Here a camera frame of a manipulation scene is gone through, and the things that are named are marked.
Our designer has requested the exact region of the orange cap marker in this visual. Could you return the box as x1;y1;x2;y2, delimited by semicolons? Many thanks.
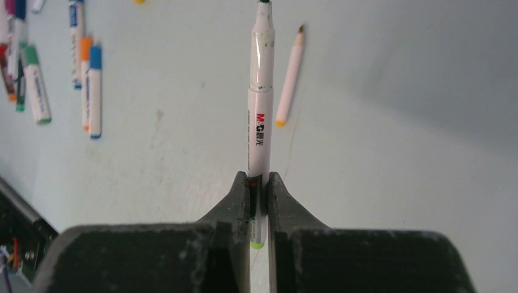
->
79;37;93;132

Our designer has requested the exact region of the light green pen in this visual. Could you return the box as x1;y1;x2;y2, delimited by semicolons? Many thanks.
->
247;1;275;250

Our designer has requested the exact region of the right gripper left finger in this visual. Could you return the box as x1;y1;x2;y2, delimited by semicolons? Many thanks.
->
32;172;250;292

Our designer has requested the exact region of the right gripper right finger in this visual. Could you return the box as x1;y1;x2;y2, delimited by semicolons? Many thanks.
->
268;172;475;292

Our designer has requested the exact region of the red pen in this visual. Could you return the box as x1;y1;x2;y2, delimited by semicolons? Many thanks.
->
1;43;17;103

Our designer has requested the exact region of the large blue marker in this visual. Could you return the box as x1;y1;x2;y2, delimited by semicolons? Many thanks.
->
68;0;85;90

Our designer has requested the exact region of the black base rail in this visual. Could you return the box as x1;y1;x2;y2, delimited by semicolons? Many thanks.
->
1;179;59;284

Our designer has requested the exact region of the yellow pen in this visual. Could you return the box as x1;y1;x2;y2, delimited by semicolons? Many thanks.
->
275;24;305;127

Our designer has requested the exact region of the dark blue cap pen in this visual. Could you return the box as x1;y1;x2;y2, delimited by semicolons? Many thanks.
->
6;0;26;82

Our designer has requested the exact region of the green cap marker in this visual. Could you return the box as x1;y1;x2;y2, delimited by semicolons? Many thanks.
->
22;45;52;125

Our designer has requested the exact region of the purple pen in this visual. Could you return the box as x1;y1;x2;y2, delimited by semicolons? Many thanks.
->
1;0;15;45

